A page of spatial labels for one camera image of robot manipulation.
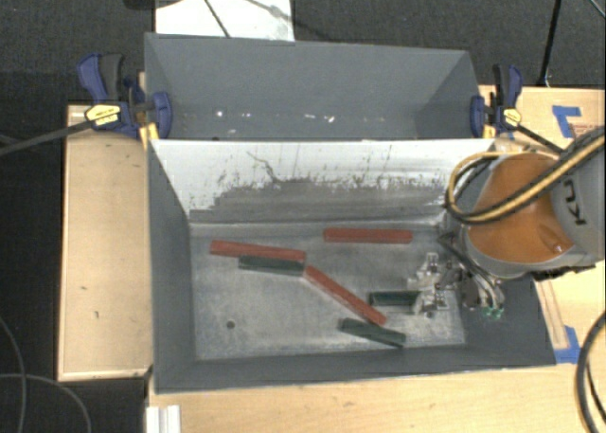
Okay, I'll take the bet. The grey metal bin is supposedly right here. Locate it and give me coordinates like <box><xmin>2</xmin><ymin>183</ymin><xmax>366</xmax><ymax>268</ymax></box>
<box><xmin>143</xmin><ymin>32</ymin><xmax>558</xmax><ymax>395</ymax></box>

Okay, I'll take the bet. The dark green flat block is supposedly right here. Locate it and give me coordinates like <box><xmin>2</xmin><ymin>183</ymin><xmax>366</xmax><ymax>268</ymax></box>
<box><xmin>237</xmin><ymin>255</ymin><xmax>306</xmax><ymax>276</ymax></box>
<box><xmin>337</xmin><ymin>317</ymin><xmax>408</xmax><ymax>349</ymax></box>
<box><xmin>368</xmin><ymin>290</ymin><xmax>421</xmax><ymax>310</ymax></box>

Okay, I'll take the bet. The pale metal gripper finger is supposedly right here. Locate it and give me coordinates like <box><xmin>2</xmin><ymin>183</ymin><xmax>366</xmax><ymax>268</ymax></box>
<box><xmin>412</xmin><ymin>289</ymin><xmax>452</xmax><ymax>317</ymax></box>
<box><xmin>409</xmin><ymin>252</ymin><xmax>445</xmax><ymax>291</ymax></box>

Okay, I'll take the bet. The pale wood board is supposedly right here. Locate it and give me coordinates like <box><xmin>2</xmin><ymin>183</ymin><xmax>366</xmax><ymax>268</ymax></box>
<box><xmin>56</xmin><ymin>103</ymin><xmax>155</xmax><ymax>383</ymax></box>

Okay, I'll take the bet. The red-brown flat block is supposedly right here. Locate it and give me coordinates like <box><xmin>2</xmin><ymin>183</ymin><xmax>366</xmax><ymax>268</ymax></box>
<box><xmin>323</xmin><ymin>227</ymin><xmax>415</xmax><ymax>245</ymax></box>
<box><xmin>208</xmin><ymin>239</ymin><xmax>308</xmax><ymax>264</ymax></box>
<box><xmin>302</xmin><ymin>264</ymin><xmax>388</xmax><ymax>327</ymax></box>

